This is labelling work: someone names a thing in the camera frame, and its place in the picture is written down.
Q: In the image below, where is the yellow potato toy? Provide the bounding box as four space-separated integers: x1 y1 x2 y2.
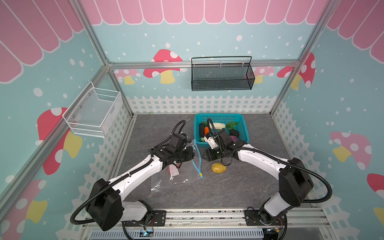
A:
211 163 227 174

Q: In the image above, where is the clear zip top bag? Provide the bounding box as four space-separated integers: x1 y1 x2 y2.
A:
151 140 203 192

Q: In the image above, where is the teal plastic basket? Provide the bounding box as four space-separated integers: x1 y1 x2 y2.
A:
194 113 250 148

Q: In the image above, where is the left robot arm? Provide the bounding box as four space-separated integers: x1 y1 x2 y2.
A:
70 133 194 231

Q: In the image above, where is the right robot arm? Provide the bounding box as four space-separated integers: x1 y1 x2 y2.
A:
204 130 333 226

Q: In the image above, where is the dark avocado toy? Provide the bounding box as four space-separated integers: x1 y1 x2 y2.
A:
230 129 240 138

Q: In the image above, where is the white radish toy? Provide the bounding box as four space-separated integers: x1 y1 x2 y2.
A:
210 123 226 131

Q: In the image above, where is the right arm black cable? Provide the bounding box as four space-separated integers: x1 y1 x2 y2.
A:
206 117 333 204

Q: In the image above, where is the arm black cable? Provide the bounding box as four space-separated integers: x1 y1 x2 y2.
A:
206 117 333 204
69 120 187 226

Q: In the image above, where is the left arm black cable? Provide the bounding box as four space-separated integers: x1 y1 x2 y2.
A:
69 120 187 226

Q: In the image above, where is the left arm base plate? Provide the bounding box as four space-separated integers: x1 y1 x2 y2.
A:
124 210 167 228

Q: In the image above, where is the black mesh wall basket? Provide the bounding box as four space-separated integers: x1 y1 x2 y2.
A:
191 56 256 92

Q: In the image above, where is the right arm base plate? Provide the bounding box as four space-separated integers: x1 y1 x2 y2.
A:
244 209 287 227

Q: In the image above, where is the white wire wall basket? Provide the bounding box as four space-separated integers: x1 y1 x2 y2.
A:
63 82 123 138

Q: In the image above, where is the aluminium front rail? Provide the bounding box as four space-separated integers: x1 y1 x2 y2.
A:
82 206 331 230

